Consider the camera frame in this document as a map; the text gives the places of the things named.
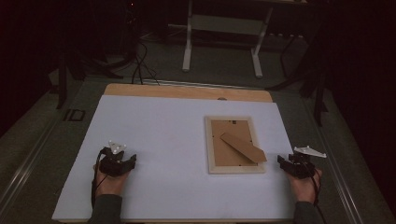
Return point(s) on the white table sheet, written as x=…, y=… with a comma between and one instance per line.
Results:
x=162, y=140

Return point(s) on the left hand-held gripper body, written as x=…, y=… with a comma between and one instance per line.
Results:
x=112, y=165

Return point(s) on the white metal stand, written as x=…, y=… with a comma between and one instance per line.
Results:
x=224, y=24

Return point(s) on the black stand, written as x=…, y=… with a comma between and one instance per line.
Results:
x=319, y=93
x=62, y=81

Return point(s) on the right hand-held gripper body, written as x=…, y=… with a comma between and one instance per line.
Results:
x=299, y=166

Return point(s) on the wooden picture frame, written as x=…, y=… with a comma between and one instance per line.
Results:
x=232, y=140

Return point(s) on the person's right hand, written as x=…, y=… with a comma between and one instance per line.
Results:
x=305, y=189

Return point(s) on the person's left hand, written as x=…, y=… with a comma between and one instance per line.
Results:
x=109, y=186

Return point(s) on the black floor bracket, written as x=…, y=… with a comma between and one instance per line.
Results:
x=74, y=115

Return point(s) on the grey metal rail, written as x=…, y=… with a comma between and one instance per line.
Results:
x=28, y=168
x=339, y=174

